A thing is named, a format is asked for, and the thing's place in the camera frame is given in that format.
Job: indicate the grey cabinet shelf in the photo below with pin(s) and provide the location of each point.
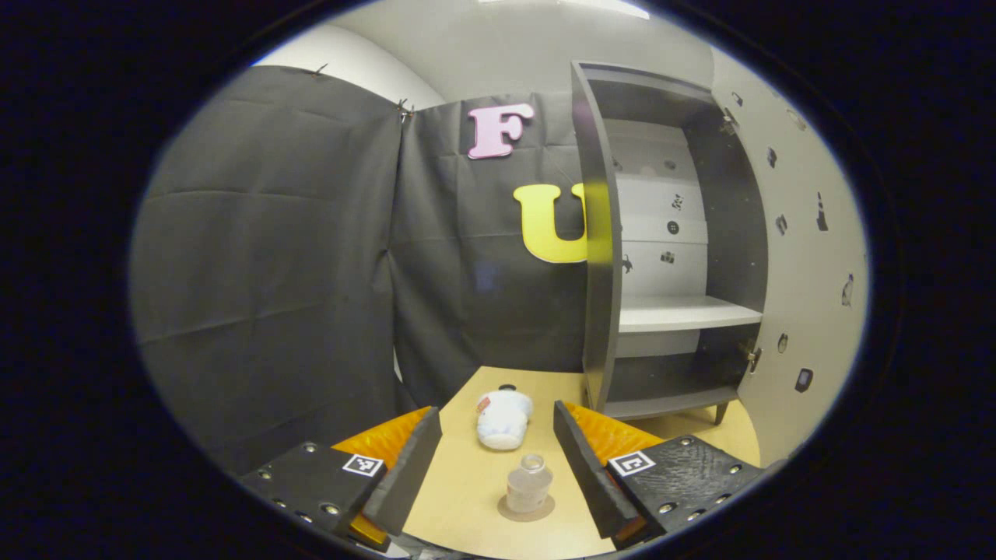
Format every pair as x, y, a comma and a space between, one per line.
677, 313

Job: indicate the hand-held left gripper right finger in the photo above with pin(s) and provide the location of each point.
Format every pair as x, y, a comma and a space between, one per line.
587, 467

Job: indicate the clear glass bottle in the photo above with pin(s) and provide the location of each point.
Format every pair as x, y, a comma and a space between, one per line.
529, 486

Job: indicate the round brown coaster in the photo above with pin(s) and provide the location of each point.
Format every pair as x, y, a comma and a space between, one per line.
545, 513

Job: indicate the ceiling light panel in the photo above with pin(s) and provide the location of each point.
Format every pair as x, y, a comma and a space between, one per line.
576, 6

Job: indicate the beige cabinet door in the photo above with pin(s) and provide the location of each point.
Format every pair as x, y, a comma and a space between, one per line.
809, 272

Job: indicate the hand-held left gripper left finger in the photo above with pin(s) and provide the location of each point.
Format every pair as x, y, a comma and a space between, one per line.
408, 467

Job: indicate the dark grey cabinet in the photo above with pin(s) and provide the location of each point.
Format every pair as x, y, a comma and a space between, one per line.
603, 311

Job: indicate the black backdrop cloth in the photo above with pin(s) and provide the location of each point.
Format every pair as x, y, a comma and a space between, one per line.
272, 272

